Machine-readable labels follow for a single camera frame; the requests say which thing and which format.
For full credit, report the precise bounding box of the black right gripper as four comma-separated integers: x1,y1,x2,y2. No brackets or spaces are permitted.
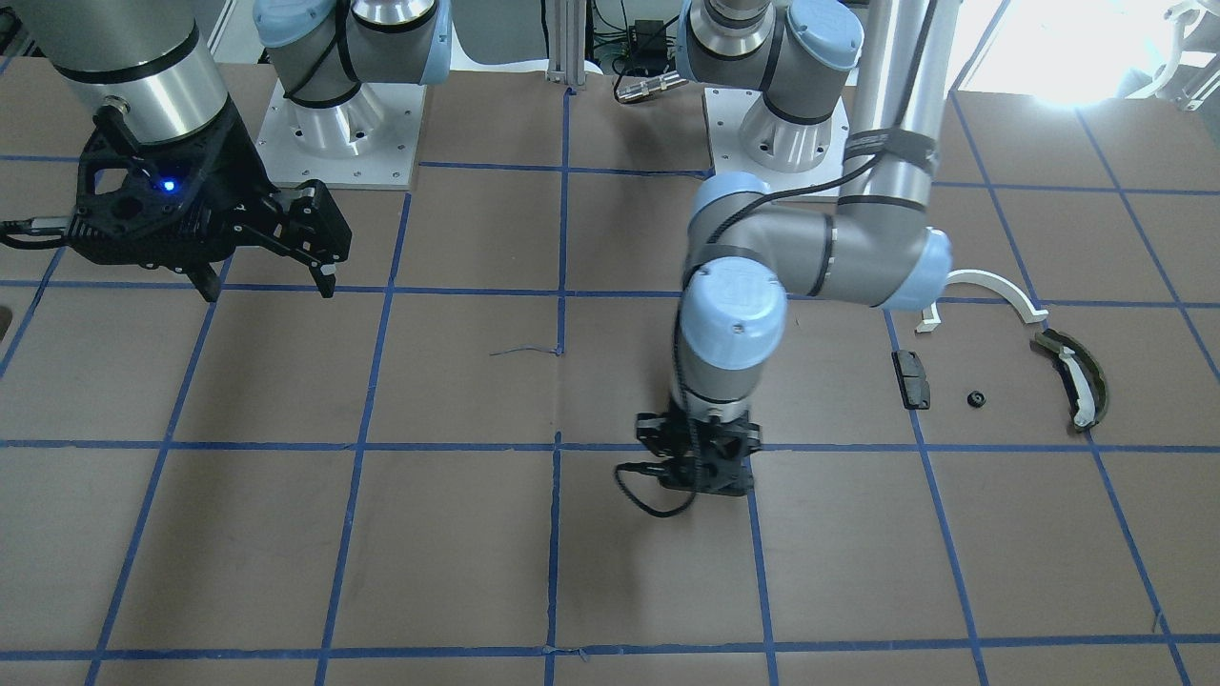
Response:
62,96,353,304

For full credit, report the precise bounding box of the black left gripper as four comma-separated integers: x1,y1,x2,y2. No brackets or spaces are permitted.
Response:
634,403,763,496

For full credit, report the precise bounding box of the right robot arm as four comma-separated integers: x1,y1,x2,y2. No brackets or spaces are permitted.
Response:
2,1,453,301

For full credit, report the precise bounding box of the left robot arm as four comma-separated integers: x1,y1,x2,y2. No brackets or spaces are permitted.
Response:
616,1,963,496

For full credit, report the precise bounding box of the dark grey brake pad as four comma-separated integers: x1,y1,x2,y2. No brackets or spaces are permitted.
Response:
891,349,931,410

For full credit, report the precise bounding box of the white curved plastic part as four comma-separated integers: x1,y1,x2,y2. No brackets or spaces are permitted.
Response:
914,269,1049,334

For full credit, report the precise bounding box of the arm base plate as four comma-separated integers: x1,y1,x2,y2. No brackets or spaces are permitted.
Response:
704,88,849,188
255,83,428,190

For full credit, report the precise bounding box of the aluminium frame post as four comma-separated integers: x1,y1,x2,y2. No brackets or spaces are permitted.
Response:
540,1,588,92

